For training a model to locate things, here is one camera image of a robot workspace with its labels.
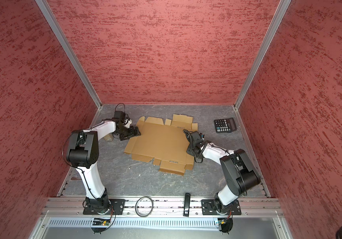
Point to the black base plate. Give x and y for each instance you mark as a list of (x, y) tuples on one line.
[(214, 207), (108, 207)]

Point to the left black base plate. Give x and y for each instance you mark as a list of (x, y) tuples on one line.
[(108, 207)]

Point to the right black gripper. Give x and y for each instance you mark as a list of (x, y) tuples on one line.
[(189, 151)]

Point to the left aluminium corner post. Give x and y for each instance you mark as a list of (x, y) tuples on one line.
[(62, 39)]

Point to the right circuit board with wires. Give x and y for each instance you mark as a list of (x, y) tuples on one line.
[(225, 225)]

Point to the aluminium front rail frame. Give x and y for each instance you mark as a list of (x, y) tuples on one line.
[(159, 213)]

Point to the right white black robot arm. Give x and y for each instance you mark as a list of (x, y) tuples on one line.
[(239, 171)]

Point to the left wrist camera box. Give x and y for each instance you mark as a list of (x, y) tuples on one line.
[(120, 117)]

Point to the right aluminium corner post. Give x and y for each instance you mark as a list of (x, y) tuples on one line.
[(271, 31)]

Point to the black handle bar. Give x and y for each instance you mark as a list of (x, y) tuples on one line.
[(186, 208)]

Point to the aluminium corner post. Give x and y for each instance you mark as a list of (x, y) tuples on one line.
[(62, 39), (271, 31)]

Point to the black desk calculator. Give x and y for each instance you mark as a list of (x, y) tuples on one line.
[(225, 125)]

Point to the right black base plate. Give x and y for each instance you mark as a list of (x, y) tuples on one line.
[(214, 207)]

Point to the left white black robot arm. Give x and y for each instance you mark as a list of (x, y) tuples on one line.
[(82, 153)]

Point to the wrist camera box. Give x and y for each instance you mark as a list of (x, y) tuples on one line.
[(120, 117), (196, 137)]

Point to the brown cardboard box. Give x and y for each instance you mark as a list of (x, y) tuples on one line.
[(164, 143)]

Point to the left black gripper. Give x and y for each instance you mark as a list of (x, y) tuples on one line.
[(131, 134)]

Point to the spice jar pink lid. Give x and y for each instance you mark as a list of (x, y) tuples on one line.
[(109, 137)]

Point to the left circuit board with wires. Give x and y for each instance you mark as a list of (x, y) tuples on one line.
[(100, 225)]

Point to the circuit board with wires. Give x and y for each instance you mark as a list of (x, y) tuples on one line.
[(100, 225), (225, 225)]

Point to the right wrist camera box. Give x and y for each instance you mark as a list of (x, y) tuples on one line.
[(196, 137)]

